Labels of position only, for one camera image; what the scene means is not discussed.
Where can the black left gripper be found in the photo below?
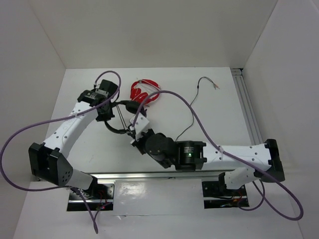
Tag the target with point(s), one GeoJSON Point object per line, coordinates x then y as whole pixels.
{"type": "Point", "coordinates": [106, 117]}

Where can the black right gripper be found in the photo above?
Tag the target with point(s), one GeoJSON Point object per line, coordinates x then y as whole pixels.
{"type": "Point", "coordinates": [138, 142]}

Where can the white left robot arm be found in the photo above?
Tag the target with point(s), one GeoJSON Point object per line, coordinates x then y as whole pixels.
{"type": "Point", "coordinates": [48, 160]}

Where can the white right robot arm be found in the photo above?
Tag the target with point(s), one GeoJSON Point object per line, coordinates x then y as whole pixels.
{"type": "Point", "coordinates": [239, 164]}

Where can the red headphones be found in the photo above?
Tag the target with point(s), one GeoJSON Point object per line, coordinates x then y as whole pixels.
{"type": "Point", "coordinates": [136, 93]}

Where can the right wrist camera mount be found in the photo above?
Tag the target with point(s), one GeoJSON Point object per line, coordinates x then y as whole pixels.
{"type": "Point", "coordinates": [142, 125]}

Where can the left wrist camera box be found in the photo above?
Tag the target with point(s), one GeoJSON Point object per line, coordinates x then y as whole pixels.
{"type": "Point", "coordinates": [106, 88]}

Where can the aluminium front rail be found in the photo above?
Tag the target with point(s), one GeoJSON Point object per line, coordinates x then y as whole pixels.
{"type": "Point", "coordinates": [132, 176]}

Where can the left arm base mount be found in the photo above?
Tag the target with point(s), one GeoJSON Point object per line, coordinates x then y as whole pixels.
{"type": "Point", "coordinates": [102, 201]}

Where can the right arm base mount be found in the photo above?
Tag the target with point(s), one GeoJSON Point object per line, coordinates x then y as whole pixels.
{"type": "Point", "coordinates": [215, 197]}

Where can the aluminium side rail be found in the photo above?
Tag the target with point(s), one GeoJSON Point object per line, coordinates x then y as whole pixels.
{"type": "Point", "coordinates": [246, 106]}

